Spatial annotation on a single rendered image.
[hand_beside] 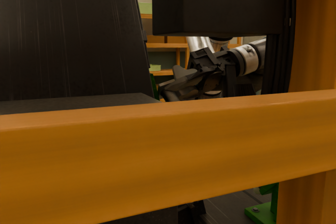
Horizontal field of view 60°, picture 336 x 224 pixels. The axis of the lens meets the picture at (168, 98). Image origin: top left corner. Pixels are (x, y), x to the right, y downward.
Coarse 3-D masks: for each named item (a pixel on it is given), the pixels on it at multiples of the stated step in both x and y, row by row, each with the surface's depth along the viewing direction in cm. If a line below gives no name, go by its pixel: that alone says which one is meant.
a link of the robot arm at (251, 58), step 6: (234, 48) 74; (240, 48) 73; (246, 48) 74; (252, 48) 73; (240, 54) 72; (246, 54) 72; (252, 54) 73; (246, 60) 72; (252, 60) 73; (246, 66) 72; (252, 66) 73; (246, 72) 74
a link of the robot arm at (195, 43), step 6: (186, 36) 102; (192, 36) 97; (198, 36) 96; (192, 42) 95; (198, 42) 93; (204, 42) 93; (210, 42) 95; (192, 48) 94; (198, 48) 91; (210, 48) 91; (210, 90) 84; (216, 90) 84
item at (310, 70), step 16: (304, 0) 43; (320, 0) 41; (304, 16) 44; (320, 16) 41; (304, 32) 44; (320, 32) 41; (304, 48) 44; (320, 48) 41; (304, 64) 44; (320, 64) 42; (304, 80) 44; (320, 80) 42; (304, 176) 46; (320, 176) 43; (288, 192) 49; (304, 192) 46; (320, 192) 43; (288, 208) 49; (304, 208) 46; (320, 208) 43
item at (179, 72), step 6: (174, 66) 68; (180, 66) 69; (174, 72) 67; (180, 72) 68; (186, 72) 68; (192, 72) 68; (174, 78) 67; (180, 78) 66; (186, 78) 66; (198, 78) 67; (168, 84) 66; (174, 84) 65; (180, 84) 66; (186, 84) 67; (192, 84) 68; (168, 90) 66; (174, 90) 66
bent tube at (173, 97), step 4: (168, 80) 66; (172, 80) 66; (160, 84) 65; (164, 84) 66; (160, 88) 66; (160, 92) 67; (164, 92) 66; (168, 92) 66; (172, 92) 66; (160, 96) 69; (164, 96) 66; (168, 96) 66; (172, 96) 65; (176, 96) 66; (168, 100) 65; (172, 100) 65; (176, 100) 65
